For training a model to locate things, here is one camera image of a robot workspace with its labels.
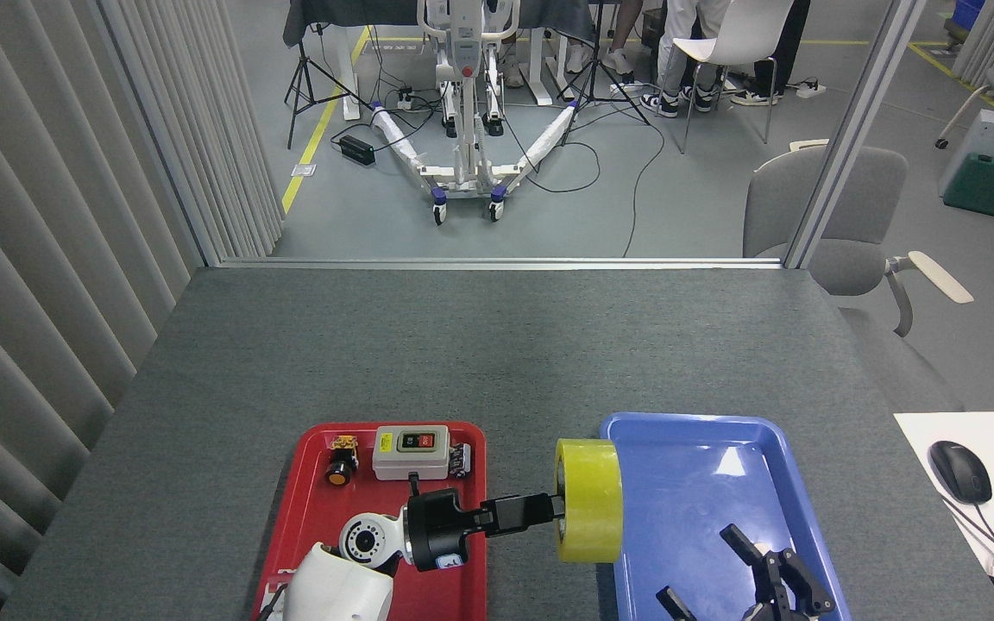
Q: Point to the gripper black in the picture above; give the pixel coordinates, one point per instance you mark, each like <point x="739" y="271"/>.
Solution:
<point x="437" y="530"/>

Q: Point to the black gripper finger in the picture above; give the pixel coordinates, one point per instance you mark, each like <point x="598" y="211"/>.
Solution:
<point x="678" y="608"/>
<point x="786" y="582"/>

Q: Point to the yellow tape roll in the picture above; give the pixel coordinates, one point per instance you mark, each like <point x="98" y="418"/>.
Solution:
<point x="592" y="500"/>

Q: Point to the small black terminal connector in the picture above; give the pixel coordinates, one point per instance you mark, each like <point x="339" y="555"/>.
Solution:
<point x="461" y="459"/>

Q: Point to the blue plastic tray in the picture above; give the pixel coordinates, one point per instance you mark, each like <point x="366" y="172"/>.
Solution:
<point x="687" y="492"/>

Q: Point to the orange push button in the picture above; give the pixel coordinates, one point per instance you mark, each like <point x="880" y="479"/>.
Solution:
<point x="341" y="466"/>

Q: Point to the red plastic tray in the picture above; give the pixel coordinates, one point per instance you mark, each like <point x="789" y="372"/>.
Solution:
<point x="324" y="509"/>

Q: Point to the black computer mouse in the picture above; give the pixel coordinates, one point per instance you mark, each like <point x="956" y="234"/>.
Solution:
<point x="961" y="473"/>

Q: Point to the grey office chair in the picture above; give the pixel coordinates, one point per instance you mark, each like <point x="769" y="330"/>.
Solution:
<point x="851" y="207"/>

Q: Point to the white stand on wheels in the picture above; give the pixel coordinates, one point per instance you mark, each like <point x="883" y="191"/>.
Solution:
<point x="467" y="129"/>

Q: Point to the black power adapter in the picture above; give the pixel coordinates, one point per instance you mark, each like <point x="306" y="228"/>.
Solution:
<point x="356" y="150"/>

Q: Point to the white power strip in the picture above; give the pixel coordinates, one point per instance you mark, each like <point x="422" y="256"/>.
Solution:
<point x="405" y="99"/>

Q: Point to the black tripod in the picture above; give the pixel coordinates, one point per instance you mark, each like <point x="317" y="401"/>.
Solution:
<point x="594" y="78"/>
<point x="300" y="82"/>

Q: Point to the person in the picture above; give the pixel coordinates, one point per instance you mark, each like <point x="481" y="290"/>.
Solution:
<point x="622" y="34"/>
<point x="668" y="52"/>
<point x="786" y="52"/>

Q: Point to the white plastic chair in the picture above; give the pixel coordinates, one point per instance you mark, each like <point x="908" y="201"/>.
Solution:
<point x="739" y="39"/>

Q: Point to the desk with dark cloth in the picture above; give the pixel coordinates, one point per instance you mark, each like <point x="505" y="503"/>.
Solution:
<point x="333" y="13"/>

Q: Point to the blue bin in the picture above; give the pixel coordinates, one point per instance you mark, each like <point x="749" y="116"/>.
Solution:
<point x="969" y="10"/>

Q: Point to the grey switch box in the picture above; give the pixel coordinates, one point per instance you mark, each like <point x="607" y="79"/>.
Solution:
<point x="411" y="461"/>

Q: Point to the silver table rail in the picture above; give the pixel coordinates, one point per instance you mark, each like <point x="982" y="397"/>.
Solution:
<point x="506" y="262"/>

